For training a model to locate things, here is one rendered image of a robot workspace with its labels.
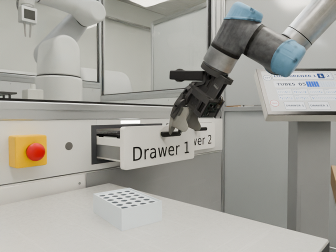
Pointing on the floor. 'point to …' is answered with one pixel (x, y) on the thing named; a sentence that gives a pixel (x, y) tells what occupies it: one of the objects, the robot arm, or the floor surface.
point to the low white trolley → (145, 235)
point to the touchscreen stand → (309, 177)
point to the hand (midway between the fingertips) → (175, 128)
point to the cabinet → (136, 181)
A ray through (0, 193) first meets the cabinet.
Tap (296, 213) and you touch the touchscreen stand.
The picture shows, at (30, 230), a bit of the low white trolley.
